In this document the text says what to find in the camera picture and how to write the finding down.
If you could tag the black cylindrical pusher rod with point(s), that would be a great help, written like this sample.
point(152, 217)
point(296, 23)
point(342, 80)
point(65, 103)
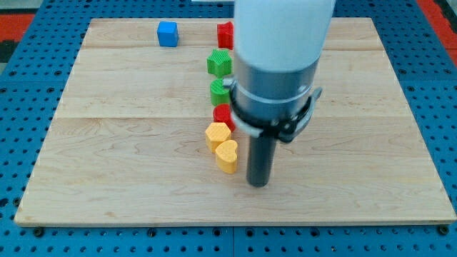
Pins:
point(260, 160)

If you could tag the yellow heart block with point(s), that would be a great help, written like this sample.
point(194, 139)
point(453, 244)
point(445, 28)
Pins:
point(227, 157)

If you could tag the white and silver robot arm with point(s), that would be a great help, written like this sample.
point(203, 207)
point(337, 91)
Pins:
point(277, 47)

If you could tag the yellow hexagon block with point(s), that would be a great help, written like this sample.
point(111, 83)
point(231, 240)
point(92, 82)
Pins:
point(215, 134)

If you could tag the red cylinder block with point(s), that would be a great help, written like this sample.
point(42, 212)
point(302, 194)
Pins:
point(222, 114)

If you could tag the green cylinder block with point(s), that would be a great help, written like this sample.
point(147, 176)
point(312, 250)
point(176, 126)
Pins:
point(218, 93)

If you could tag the green star block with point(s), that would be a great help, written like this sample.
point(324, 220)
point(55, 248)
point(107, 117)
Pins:
point(219, 63)

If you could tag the red block at back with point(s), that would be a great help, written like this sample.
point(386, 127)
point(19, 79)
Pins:
point(225, 35)

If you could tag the light wooden board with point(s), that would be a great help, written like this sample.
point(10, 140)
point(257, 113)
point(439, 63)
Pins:
point(126, 146)

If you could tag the blue cube block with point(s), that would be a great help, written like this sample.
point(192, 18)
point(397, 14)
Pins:
point(168, 34)

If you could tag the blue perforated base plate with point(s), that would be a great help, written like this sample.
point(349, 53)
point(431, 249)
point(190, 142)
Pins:
point(35, 76)

